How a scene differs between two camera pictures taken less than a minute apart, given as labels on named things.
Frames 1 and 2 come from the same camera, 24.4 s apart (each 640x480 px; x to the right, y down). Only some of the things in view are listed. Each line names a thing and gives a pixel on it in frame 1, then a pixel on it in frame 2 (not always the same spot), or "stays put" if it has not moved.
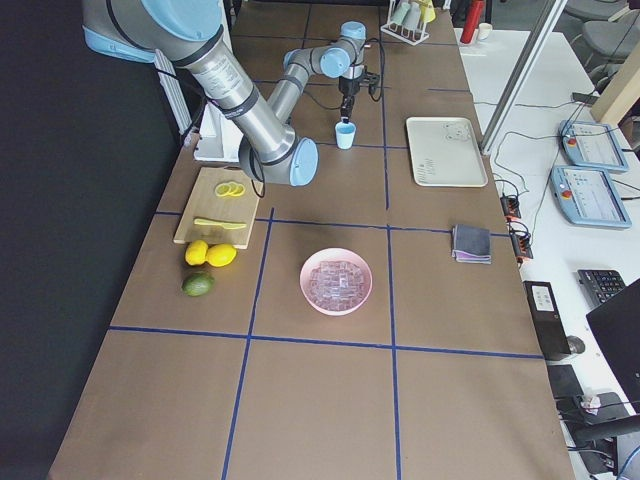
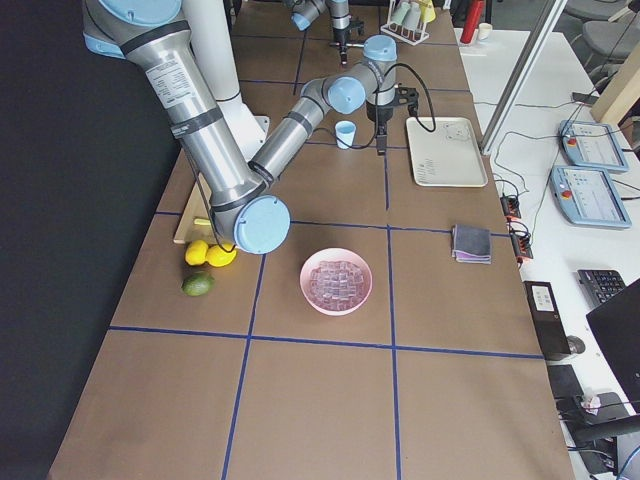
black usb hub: x=510 y=206 stays put
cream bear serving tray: x=444 y=153 stays put
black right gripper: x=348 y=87 -> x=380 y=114
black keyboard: x=599 y=284 stays put
